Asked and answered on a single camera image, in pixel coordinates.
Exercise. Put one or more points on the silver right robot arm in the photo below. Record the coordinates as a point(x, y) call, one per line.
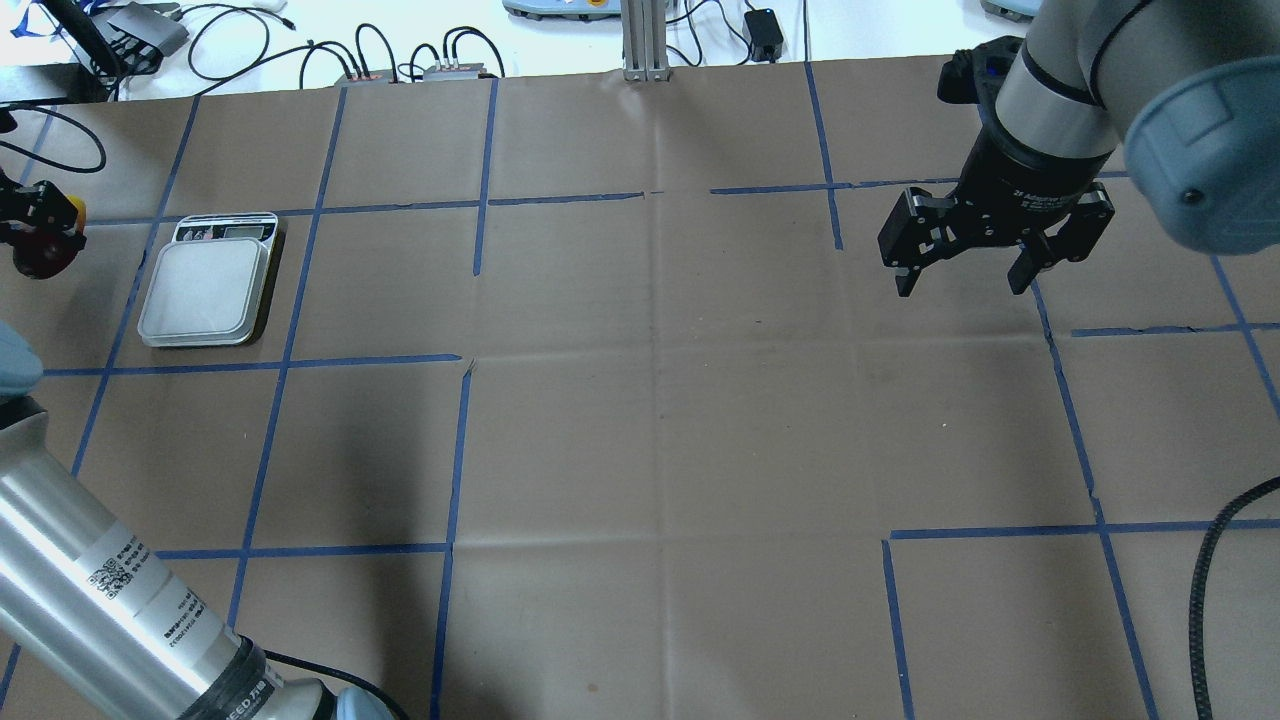
point(1188, 90)

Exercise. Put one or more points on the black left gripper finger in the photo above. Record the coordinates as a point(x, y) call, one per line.
point(31, 208)

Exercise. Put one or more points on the red yellow mango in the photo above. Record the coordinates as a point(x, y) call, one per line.
point(43, 254)

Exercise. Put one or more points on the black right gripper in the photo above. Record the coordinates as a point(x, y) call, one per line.
point(1022, 178)

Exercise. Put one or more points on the silver digital kitchen scale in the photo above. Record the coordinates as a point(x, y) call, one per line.
point(210, 282)

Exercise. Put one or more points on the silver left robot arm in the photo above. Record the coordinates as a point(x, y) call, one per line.
point(85, 595)

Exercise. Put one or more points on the aluminium frame post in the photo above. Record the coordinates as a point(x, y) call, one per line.
point(644, 41)

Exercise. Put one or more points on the black power adapter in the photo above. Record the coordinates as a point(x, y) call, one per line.
point(766, 40)

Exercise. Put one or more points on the upper orange adapter box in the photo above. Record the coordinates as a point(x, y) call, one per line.
point(374, 77)

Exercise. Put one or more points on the grey laptop hub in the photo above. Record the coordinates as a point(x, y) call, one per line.
point(142, 35)

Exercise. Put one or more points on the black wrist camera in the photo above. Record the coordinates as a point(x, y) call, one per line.
point(975, 76)

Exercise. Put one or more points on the blue teach pendant tablet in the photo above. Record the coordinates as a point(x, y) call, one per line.
point(584, 10)

